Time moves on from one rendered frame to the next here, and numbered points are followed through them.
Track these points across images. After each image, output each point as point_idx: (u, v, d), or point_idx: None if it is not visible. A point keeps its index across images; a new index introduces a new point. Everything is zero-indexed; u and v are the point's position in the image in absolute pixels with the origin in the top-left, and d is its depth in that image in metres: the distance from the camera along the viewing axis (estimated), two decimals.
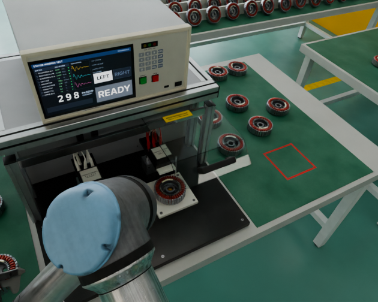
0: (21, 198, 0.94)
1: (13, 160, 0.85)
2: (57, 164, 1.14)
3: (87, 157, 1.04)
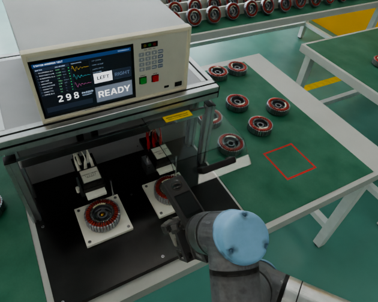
0: (21, 198, 0.94)
1: (13, 160, 0.85)
2: (57, 164, 1.14)
3: (87, 157, 1.04)
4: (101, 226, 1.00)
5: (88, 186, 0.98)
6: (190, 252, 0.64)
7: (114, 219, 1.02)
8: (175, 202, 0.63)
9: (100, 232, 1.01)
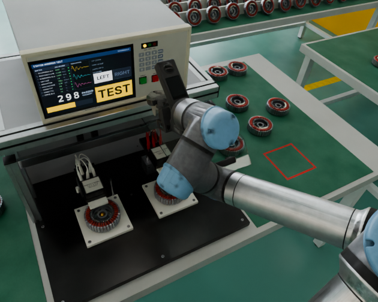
0: (21, 198, 0.94)
1: (13, 160, 0.85)
2: (57, 164, 1.14)
3: (89, 167, 1.08)
4: (101, 226, 1.00)
5: (90, 195, 1.02)
6: (169, 125, 0.78)
7: (114, 219, 1.02)
8: (165, 84, 0.73)
9: (100, 232, 1.01)
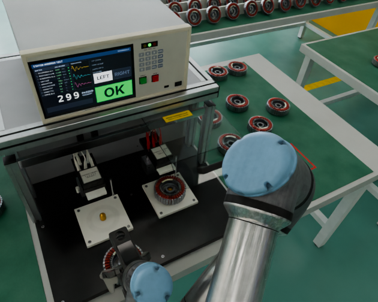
0: (21, 198, 0.94)
1: (13, 160, 0.85)
2: (57, 164, 1.14)
3: (87, 157, 1.04)
4: None
5: (88, 186, 0.98)
6: None
7: None
8: (117, 251, 0.76)
9: None
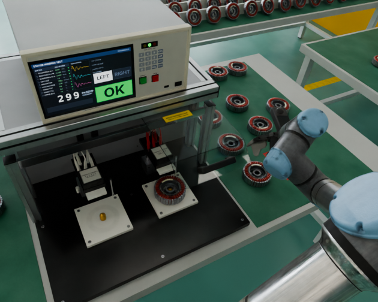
0: (21, 198, 0.94)
1: (13, 160, 0.85)
2: (57, 164, 1.14)
3: (87, 157, 1.04)
4: (255, 181, 1.21)
5: (88, 186, 0.98)
6: None
7: (267, 180, 1.22)
8: (276, 118, 1.01)
9: (252, 186, 1.23)
